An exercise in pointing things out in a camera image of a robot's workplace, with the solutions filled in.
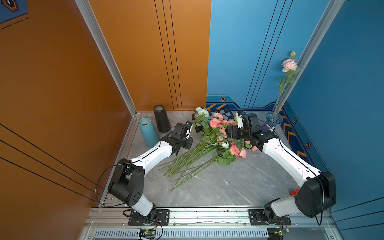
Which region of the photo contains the green circuit board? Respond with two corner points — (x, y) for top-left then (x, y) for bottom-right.
(139, 229), (157, 240)
(275, 228), (290, 237)

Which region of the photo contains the black cylindrical vase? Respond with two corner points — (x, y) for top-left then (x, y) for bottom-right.
(154, 105), (171, 133)

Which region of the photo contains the left aluminium corner post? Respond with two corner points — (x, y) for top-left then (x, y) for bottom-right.
(75, 0), (138, 117)

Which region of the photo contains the bunch of pink flowers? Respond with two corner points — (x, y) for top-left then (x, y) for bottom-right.
(164, 118), (259, 191)

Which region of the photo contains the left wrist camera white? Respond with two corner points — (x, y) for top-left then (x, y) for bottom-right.
(186, 121), (193, 139)

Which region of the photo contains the right aluminium corner post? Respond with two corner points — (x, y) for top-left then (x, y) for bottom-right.
(274, 0), (345, 113)

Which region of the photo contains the teal ceramic vase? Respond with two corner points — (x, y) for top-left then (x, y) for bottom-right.
(139, 118), (159, 148)

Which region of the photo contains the aluminium corner post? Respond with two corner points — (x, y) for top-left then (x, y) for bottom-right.
(274, 0), (345, 113)
(75, 0), (138, 117)

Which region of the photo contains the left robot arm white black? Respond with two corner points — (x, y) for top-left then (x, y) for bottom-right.
(108, 121), (193, 223)

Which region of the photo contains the aluminium front rail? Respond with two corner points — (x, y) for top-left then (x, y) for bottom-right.
(84, 207), (337, 230)

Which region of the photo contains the right green circuit board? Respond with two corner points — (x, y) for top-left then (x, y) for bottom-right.
(275, 228), (290, 237)

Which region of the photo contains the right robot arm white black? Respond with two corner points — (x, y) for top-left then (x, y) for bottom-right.
(226, 111), (337, 225)

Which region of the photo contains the left green circuit board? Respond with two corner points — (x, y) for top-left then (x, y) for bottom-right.
(139, 229), (157, 240)

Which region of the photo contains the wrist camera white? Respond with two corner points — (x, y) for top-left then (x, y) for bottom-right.
(235, 110), (245, 129)
(186, 121), (193, 139)

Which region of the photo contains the pale pink carnation stem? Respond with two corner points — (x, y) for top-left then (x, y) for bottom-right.
(272, 51), (301, 120)

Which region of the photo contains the blue purple glass vase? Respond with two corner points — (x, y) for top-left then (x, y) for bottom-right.
(261, 112), (283, 132)

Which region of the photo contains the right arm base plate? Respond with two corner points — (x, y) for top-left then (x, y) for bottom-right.
(248, 209), (292, 226)

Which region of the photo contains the red block right side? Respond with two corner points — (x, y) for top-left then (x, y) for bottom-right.
(290, 189), (300, 196)

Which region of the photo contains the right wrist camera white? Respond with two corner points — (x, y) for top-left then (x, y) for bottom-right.
(235, 110), (245, 129)

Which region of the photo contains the black white chessboard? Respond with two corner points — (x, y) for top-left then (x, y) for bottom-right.
(192, 107), (237, 133)

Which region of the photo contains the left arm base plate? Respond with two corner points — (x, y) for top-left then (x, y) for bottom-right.
(128, 209), (170, 226)

